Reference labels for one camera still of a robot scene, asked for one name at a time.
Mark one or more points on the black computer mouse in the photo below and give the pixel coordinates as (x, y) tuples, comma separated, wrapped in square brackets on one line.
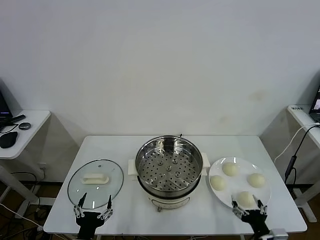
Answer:
[(8, 139)]

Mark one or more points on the white steamed baozi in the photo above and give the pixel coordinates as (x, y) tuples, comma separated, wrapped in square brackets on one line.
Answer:
[(256, 180), (231, 169), (218, 183), (246, 199)]

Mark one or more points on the black laptop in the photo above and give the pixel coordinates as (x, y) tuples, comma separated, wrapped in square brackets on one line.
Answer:
[(316, 107), (3, 110)]

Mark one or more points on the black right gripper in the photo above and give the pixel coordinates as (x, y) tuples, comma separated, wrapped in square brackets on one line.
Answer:
[(255, 221)]

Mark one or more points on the white wall outlet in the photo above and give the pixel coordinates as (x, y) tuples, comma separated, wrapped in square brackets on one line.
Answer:
[(43, 165)]

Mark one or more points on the white round plate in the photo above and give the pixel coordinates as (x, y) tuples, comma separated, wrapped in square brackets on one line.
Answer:
[(238, 187)]

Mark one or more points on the white side table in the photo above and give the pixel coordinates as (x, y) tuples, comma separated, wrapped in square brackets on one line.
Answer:
[(300, 115), (32, 120)]

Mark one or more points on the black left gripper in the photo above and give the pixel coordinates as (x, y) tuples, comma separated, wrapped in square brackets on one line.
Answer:
[(87, 221)]

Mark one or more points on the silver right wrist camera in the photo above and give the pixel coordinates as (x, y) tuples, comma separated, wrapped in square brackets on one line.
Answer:
[(278, 234)]

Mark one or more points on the round black disc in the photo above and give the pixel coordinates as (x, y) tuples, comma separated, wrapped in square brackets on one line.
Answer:
[(24, 125)]

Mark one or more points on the stainless steel steamer basket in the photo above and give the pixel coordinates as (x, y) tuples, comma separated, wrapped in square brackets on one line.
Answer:
[(170, 175)]

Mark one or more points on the black remote stick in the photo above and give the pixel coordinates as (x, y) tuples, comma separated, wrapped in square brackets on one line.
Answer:
[(18, 118)]

